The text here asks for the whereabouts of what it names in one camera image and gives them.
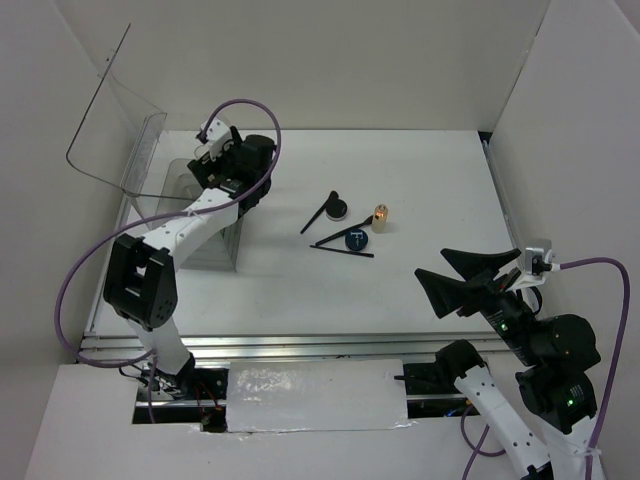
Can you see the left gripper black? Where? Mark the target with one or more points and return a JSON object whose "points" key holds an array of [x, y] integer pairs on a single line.
{"points": [[205, 166]]}

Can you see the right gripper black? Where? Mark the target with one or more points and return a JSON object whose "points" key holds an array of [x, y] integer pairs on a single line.
{"points": [[475, 268]]}

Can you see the clear acrylic organizer box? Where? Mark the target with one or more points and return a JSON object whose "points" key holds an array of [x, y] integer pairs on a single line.
{"points": [[122, 142]]}

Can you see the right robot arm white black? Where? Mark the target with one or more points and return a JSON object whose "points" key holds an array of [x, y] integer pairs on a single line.
{"points": [[556, 352]]}

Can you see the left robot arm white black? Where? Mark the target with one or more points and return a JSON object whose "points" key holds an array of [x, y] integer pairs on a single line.
{"points": [[141, 283]]}

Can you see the black makeup brush angled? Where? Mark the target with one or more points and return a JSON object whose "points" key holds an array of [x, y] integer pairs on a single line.
{"points": [[333, 195]]}

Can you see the small beige bottle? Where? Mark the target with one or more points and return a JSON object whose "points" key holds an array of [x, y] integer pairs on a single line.
{"points": [[379, 218]]}

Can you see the thin black eyeliner pencil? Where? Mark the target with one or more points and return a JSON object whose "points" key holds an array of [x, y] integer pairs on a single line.
{"points": [[345, 252]]}

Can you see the blue round compact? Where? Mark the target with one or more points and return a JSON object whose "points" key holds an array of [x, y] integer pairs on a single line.
{"points": [[356, 240]]}

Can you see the black lidded cream jar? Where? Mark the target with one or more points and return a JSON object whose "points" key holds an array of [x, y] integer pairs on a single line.
{"points": [[336, 209]]}

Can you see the white foil cover plate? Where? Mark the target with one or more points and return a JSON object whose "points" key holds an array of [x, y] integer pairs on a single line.
{"points": [[329, 395]]}

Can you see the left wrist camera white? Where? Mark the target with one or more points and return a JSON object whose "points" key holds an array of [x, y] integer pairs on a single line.
{"points": [[218, 134]]}

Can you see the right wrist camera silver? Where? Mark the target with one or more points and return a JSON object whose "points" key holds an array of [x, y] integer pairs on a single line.
{"points": [[539, 263]]}

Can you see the aluminium front rail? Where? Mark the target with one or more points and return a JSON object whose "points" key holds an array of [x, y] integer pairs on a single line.
{"points": [[219, 349]]}

